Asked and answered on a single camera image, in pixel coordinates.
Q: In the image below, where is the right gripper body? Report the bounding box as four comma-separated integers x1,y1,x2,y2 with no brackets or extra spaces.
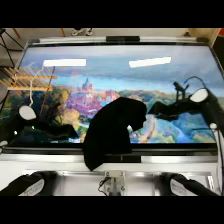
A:
147,101,185,122

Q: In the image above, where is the black garment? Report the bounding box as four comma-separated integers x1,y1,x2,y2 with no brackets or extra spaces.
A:
81,96,148,172

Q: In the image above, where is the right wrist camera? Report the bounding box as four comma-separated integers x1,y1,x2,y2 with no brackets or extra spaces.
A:
172,81,190,102

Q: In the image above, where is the black cable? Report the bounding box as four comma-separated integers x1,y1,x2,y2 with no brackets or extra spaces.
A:
97,176,112,197
181,75,209,91

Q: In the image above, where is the silver frame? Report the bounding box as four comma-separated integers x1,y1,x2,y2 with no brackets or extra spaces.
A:
0,146,224,197

